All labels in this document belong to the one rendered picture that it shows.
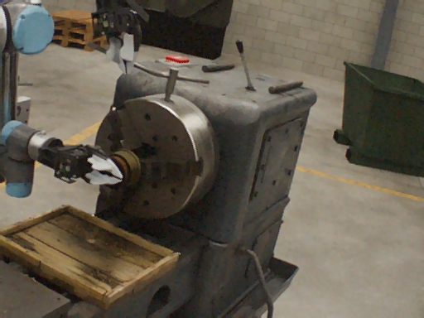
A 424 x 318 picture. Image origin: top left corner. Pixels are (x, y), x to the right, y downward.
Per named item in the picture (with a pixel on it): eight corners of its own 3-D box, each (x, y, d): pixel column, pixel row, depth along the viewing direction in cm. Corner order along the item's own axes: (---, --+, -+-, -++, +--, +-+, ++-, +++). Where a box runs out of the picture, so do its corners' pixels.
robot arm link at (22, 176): (21, 181, 168) (24, 145, 165) (37, 199, 160) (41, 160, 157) (-5, 184, 163) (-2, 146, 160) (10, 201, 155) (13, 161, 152)
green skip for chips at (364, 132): (326, 132, 696) (344, 60, 673) (398, 146, 695) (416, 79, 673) (350, 171, 567) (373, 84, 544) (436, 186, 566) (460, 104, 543)
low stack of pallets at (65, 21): (68, 34, 1031) (72, 8, 1019) (115, 43, 1017) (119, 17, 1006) (37, 41, 912) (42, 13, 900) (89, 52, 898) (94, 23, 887)
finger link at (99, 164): (109, 182, 139) (78, 169, 143) (124, 177, 144) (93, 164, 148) (111, 170, 138) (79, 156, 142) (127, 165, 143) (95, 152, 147)
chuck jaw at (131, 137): (137, 150, 163) (118, 109, 164) (151, 143, 160) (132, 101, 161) (112, 158, 153) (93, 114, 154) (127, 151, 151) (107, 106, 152)
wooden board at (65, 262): (65, 215, 167) (66, 202, 166) (176, 267, 151) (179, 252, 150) (-12, 246, 142) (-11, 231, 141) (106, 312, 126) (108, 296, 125)
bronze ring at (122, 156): (118, 141, 154) (97, 148, 146) (150, 153, 150) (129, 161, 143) (113, 175, 157) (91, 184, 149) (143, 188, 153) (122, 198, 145)
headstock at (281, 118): (183, 154, 240) (203, 55, 229) (296, 195, 218) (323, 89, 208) (89, 189, 189) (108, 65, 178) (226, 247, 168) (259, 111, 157)
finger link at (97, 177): (107, 195, 139) (76, 181, 144) (122, 190, 144) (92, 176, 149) (109, 183, 139) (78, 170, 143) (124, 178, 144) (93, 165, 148)
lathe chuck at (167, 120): (103, 182, 177) (127, 79, 168) (195, 229, 164) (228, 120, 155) (84, 190, 170) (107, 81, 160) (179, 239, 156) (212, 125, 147)
